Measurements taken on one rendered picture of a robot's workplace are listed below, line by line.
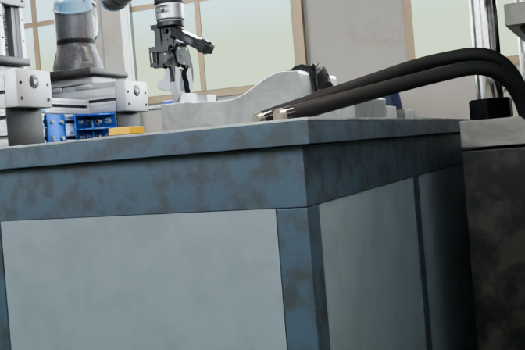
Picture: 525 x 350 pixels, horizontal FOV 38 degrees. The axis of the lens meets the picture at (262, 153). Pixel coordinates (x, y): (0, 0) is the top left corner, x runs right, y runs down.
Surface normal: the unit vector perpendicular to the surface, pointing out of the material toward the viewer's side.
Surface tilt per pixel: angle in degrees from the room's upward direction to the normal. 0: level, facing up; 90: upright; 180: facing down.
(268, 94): 90
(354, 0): 90
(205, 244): 90
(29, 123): 90
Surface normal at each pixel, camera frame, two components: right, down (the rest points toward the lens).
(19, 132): 0.94, -0.07
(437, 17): -0.34, 0.04
